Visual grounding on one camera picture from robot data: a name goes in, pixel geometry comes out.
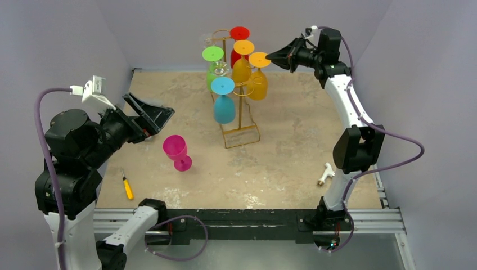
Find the white plastic pipe fitting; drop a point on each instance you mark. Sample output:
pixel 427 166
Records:
pixel 327 173

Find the orange wine glass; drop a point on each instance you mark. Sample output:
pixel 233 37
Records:
pixel 258 87
pixel 241 68

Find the pink wine glass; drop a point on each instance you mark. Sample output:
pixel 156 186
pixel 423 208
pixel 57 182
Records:
pixel 175 148

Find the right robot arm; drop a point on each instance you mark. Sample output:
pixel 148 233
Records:
pixel 359 146

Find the yellow handled screwdriver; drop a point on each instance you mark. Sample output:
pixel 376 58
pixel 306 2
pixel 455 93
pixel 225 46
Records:
pixel 127 186

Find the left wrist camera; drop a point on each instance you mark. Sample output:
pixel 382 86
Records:
pixel 92 95

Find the red wine glass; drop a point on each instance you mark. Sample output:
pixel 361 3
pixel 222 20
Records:
pixel 238 33

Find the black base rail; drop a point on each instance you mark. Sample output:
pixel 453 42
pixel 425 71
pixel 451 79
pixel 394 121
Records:
pixel 302 226

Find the gold wire glass rack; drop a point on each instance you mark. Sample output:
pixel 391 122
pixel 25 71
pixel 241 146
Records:
pixel 243 121

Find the blue wine glass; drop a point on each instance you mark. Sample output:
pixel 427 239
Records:
pixel 224 107

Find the green wine glass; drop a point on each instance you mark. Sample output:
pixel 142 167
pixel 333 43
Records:
pixel 211 54

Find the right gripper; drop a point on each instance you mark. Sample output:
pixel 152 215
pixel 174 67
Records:
pixel 293 55

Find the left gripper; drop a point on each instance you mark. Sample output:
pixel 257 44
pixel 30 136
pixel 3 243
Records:
pixel 152 118

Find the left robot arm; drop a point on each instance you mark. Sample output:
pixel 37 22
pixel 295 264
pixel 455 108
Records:
pixel 75 148

